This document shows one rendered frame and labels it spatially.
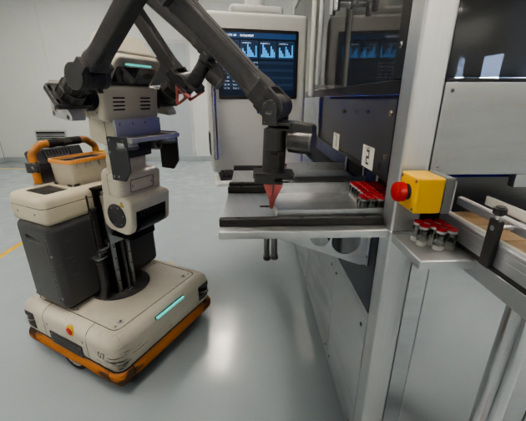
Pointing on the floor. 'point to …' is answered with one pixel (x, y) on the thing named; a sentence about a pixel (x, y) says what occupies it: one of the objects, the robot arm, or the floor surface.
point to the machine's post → (417, 106)
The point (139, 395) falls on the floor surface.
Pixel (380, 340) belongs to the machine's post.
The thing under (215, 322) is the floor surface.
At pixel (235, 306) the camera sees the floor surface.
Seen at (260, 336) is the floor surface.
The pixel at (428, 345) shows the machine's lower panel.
